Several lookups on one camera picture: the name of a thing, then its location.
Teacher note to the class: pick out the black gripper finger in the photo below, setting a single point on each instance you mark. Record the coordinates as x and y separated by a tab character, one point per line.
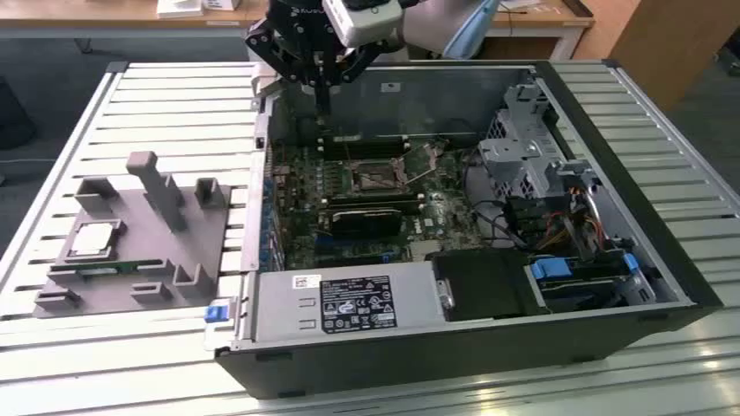
278	56
362	65

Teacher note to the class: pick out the silver CPU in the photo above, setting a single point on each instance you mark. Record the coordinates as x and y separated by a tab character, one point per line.
92	237

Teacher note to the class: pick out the CPU socket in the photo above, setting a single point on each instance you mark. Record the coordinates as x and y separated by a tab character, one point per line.
372	177

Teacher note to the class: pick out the white box with print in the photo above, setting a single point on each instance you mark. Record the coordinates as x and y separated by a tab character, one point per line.
223	4

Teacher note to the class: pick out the wooden desk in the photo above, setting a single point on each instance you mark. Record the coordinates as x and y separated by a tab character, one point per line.
186	22

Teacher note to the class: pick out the black RAM stick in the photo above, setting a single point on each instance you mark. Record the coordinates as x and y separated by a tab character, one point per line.
379	141
376	207
376	198

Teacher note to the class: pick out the plain white box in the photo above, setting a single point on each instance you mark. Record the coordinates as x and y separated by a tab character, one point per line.
179	11

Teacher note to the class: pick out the silver metal drive cage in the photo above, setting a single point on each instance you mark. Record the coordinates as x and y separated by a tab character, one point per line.
520	149

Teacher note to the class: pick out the black graphics card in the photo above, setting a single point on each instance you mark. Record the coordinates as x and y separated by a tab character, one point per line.
367	224

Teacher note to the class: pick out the green motherboard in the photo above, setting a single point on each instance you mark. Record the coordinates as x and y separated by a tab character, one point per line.
446	216

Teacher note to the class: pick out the silver chipset heatsink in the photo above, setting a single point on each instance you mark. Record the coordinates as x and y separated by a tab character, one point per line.
424	249

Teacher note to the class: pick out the grey parts rack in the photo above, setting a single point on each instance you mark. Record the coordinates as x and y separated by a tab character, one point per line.
150	260

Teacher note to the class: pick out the black plastic drive cover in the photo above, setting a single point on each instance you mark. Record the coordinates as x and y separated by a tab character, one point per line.
486	281

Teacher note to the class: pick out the wooden cabinet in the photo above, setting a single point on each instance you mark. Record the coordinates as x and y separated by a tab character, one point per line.
676	43

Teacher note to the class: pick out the green RAM stick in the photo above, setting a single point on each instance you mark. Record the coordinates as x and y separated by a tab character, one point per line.
128	266

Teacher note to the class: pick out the blue disk carrier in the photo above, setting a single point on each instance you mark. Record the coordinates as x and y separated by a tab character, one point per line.
546	271

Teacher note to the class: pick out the grey power supply unit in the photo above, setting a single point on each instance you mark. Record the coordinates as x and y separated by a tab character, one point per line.
283	312

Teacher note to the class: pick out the blue case latch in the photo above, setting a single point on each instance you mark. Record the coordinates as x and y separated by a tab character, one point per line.
215	314

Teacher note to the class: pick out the small blue clip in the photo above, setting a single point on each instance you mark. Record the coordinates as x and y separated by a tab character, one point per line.
630	262

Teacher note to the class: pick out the black open PC case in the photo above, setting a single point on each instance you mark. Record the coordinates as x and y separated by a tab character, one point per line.
404	368

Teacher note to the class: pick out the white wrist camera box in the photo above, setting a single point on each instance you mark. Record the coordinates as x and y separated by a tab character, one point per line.
364	26

